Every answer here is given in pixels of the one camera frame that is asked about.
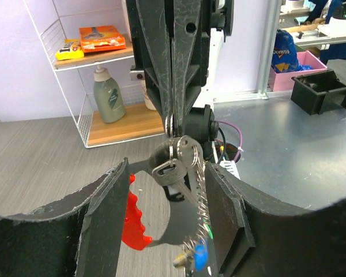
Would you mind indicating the white cable duct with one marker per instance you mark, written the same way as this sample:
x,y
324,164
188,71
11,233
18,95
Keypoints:
x,y
231,167

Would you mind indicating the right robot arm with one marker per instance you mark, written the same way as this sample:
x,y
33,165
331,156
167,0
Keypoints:
x,y
199,122

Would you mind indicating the black plastic bin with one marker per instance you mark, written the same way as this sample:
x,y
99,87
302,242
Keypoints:
x,y
319,92

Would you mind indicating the grey green bottle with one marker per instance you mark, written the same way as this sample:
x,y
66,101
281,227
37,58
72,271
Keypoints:
x,y
107,95

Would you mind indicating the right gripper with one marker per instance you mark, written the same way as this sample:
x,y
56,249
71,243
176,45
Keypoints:
x,y
171,49

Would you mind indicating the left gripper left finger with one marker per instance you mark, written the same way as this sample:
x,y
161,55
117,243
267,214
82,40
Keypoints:
x,y
78,235

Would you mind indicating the blue chips bag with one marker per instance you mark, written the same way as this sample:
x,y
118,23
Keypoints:
x,y
284,58

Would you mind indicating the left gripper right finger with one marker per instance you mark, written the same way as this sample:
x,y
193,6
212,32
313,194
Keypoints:
x,y
256,234

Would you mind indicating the white bottle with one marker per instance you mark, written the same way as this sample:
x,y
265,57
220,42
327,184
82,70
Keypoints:
x,y
147,99

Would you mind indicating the orange snack box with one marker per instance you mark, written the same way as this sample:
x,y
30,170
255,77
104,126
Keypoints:
x,y
101,38

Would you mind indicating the yellow m&m box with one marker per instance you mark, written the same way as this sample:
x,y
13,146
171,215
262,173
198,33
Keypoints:
x,y
70,50

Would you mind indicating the pink bin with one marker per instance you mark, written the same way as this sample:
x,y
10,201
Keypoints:
x,y
279,82

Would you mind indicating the white wire shelf rack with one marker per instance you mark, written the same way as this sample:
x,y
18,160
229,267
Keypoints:
x,y
56,21

